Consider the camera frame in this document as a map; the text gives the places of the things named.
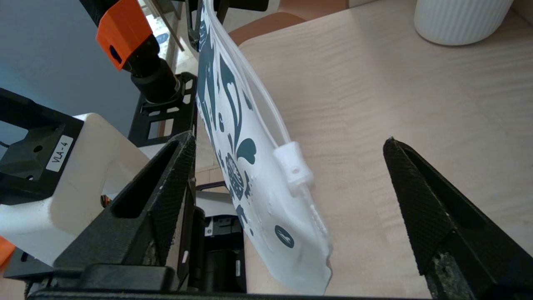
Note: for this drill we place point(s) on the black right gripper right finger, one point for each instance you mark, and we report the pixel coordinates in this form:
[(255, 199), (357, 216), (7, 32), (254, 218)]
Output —
[(458, 241)]

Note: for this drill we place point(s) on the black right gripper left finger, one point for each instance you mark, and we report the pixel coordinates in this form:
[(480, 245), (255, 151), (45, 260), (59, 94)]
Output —
[(141, 216)]

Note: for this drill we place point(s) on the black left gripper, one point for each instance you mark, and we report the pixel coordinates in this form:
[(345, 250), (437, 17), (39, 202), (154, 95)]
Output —
[(250, 4)]

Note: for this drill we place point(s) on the white horse-print zipper pouch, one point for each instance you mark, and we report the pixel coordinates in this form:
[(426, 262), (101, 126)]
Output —
[(258, 187)]

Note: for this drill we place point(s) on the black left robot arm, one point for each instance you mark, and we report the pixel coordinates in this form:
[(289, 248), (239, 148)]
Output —
[(125, 29)]

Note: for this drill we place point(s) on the brown shell chair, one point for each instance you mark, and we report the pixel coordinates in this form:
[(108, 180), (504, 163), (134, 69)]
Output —
[(266, 25)]

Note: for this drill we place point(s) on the white ribbed ceramic mug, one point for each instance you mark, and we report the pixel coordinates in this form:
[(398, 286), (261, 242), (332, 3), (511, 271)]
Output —
[(458, 21)]

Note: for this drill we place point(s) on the black labelled robot bracket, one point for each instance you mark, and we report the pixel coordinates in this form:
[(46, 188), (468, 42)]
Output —
[(25, 154)]

